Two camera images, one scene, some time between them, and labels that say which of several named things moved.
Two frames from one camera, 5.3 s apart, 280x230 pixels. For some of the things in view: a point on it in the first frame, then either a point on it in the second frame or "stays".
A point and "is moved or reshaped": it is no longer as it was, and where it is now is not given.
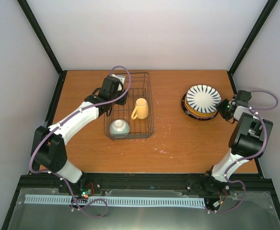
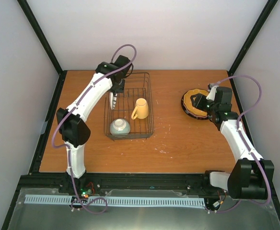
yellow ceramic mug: [141, 110] stays
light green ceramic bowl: [118, 127] stays
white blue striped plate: [203, 98] is moved or reshaped
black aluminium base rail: [246, 189] stays
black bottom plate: [191, 116] stays
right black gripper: [219, 108] → [200, 97]
